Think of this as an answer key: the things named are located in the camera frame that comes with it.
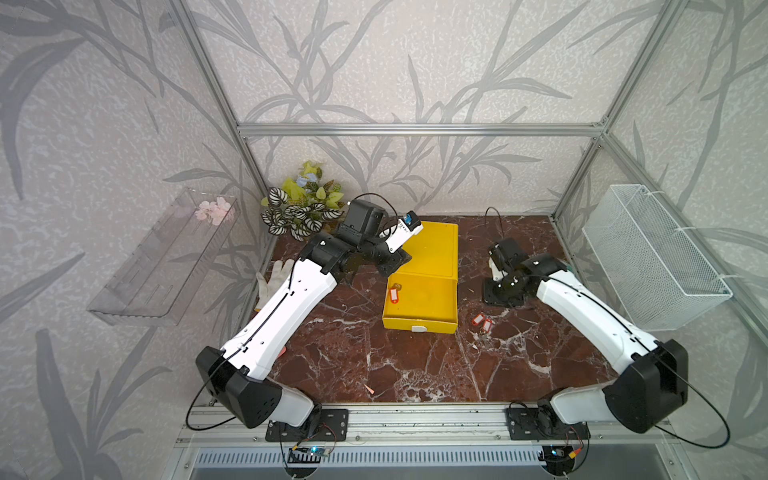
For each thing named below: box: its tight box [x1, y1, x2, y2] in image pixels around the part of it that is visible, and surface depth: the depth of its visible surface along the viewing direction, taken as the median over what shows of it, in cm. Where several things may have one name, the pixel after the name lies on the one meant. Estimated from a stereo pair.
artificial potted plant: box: [261, 161, 344, 242], surface depth 92 cm
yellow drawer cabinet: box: [388, 221, 459, 280], surface depth 82 cm
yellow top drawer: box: [382, 272, 458, 334], surface depth 80 cm
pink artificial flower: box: [195, 197, 231, 226], surface depth 78 cm
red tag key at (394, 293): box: [390, 283, 402, 304], surface depth 82 cm
